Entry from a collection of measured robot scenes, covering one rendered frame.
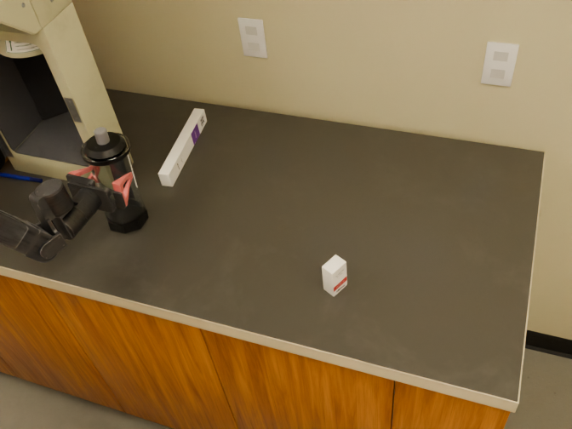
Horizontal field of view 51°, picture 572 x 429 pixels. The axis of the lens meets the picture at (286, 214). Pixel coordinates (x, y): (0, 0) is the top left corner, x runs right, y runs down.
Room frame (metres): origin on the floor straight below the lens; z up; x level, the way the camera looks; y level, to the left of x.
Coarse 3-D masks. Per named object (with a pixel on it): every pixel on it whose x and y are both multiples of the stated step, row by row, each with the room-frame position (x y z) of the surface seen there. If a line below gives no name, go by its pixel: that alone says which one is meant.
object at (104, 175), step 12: (84, 144) 1.08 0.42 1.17; (84, 156) 1.04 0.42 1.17; (120, 156) 1.03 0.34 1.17; (96, 168) 1.02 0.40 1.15; (108, 168) 1.02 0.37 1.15; (120, 168) 1.03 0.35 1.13; (132, 168) 1.06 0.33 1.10; (96, 180) 1.03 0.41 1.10; (108, 180) 1.02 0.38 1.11; (132, 180) 1.04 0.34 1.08; (132, 192) 1.03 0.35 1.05; (132, 204) 1.02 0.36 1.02; (108, 216) 1.02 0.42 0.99; (120, 216) 1.01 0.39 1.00; (132, 216) 1.01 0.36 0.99
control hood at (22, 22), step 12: (0, 0) 1.11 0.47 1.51; (12, 0) 1.13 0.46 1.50; (24, 0) 1.16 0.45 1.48; (0, 12) 1.10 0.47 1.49; (12, 12) 1.12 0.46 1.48; (24, 12) 1.15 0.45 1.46; (0, 24) 1.10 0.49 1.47; (12, 24) 1.11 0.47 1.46; (24, 24) 1.13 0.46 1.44; (36, 24) 1.16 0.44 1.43
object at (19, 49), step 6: (0, 42) 1.27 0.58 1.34; (6, 42) 1.26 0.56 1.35; (12, 42) 1.25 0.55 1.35; (18, 42) 1.25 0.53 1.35; (0, 48) 1.27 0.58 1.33; (6, 48) 1.25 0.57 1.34; (12, 48) 1.25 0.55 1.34; (18, 48) 1.24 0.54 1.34; (24, 48) 1.24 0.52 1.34; (30, 48) 1.24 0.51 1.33; (36, 48) 1.24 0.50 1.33; (6, 54) 1.25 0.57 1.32; (12, 54) 1.24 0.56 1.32; (18, 54) 1.24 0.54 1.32; (24, 54) 1.23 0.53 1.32; (30, 54) 1.23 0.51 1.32; (36, 54) 1.24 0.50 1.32
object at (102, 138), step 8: (104, 128) 1.07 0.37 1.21; (96, 136) 1.06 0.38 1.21; (104, 136) 1.06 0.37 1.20; (112, 136) 1.08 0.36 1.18; (120, 136) 1.08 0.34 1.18; (88, 144) 1.06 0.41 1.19; (96, 144) 1.06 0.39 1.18; (104, 144) 1.05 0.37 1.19; (112, 144) 1.05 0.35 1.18; (120, 144) 1.05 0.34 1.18; (88, 152) 1.04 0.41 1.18; (96, 152) 1.03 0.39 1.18; (104, 152) 1.03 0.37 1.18; (112, 152) 1.03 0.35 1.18
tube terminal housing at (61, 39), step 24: (48, 0) 1.21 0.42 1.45; (48, 24) 1.19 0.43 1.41; (72, 24) 1.25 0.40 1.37; (48, 48) 1.17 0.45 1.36; (72, 48) 1.22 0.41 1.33; (72, 72) 1.20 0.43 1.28; (96, 72) 1.26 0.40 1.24; (72, 96) 1.17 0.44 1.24; (96, 96) 1.23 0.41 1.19; (96, 120) 1.21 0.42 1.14; (24, 168) 1.29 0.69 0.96; (48, 168) 1.25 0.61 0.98; (72, 168) 1.22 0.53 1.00
